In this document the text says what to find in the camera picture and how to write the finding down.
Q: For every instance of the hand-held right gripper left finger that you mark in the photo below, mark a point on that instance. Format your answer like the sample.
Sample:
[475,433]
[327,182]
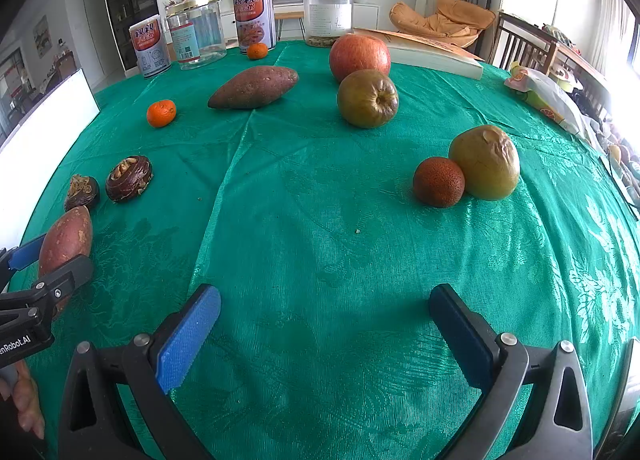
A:
[190,340]

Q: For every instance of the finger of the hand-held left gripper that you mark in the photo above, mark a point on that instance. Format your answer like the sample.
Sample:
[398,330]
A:
[27,251]
[67,277]

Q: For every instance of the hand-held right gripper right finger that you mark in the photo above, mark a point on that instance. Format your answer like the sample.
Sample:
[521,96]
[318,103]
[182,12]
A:
[460,340]

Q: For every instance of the small reddish sweet potato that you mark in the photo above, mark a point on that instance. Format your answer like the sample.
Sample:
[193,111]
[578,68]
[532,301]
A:
[65,237]

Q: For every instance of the dark red rough-skinned orange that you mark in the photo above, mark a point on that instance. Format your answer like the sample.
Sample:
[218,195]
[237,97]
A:
[437,183]

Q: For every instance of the yellow-green wrinkled pear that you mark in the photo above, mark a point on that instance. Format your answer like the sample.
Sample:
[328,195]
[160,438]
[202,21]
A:
[487,165]

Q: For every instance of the person's left hand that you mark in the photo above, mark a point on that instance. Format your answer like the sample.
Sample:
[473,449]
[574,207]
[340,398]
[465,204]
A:
[27,405]

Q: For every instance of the white board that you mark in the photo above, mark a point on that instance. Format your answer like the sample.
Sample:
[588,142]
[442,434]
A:
[40,135]

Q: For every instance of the green patterned tablecloth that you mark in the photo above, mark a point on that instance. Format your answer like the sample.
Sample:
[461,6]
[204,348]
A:
[310,200]

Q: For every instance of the orange mandarin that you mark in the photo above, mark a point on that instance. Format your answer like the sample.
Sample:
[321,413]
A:
[161,113]
[257,51]

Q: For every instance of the small red label can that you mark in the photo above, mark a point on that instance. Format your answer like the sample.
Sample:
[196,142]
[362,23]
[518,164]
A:
[149,48]

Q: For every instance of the brownish green apple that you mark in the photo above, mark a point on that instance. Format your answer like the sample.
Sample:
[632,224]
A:
[367,100]

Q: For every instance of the printed plastic bag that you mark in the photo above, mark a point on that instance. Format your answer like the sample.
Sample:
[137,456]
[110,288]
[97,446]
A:
[547,95]

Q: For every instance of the large purple sweet potato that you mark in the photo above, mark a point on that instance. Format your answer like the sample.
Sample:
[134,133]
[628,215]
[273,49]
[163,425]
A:
[252,87]

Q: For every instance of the dark glass display cabinet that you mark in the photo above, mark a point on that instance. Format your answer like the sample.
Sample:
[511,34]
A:
[127,0]

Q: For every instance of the glass jar with gold lid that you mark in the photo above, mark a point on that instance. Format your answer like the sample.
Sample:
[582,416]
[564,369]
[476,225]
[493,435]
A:
[195,35]

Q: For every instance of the thick paperback book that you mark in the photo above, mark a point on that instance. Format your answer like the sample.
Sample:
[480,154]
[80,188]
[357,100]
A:
[435,55]

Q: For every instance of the dark wooden chair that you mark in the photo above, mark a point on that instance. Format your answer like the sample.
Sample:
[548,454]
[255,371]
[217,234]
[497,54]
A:
[520,45]

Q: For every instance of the red apple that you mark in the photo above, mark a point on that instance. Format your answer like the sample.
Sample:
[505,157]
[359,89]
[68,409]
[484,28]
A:
[359,54]

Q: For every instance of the orange lounge chair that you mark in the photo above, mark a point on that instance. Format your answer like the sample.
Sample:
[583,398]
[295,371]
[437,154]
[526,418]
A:
[440,20]

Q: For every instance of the tall red label can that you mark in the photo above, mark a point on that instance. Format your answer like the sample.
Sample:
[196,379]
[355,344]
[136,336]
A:
[254,15]

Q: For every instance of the small wooden bench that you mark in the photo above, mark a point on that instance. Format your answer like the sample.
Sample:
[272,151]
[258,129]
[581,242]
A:
[289,16]

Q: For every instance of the white television cabinet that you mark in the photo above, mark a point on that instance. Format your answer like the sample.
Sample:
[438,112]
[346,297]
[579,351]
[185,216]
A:
[365,13]

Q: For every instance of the clear plastic jar black lid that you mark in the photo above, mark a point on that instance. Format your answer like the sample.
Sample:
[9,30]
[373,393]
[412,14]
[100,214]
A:
[327,15]

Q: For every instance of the framed wall picture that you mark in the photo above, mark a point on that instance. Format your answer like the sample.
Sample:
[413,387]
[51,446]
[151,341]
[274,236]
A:
[42,36]

